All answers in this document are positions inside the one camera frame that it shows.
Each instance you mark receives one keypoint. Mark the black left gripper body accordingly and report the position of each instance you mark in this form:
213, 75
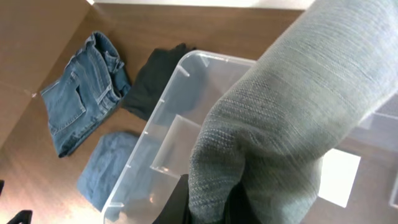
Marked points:
22, 217

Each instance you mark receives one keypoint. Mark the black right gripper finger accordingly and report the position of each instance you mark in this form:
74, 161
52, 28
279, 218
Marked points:
176, 210

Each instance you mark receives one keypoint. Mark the clear plastic storage bin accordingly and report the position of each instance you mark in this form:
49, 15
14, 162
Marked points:
163, 150

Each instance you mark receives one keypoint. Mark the light blue jeans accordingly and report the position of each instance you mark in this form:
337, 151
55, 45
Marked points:
333, 67

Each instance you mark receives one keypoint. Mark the small blue denim cloth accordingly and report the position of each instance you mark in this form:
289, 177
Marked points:
104, 167

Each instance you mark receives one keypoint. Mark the black folded garment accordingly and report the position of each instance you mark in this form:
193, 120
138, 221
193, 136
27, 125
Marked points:
152, 79

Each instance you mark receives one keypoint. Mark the dark blue folded jeans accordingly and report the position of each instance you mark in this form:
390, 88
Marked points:
93, 83

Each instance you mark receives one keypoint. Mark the white label in bin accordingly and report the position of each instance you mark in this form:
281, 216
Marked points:
339, 170

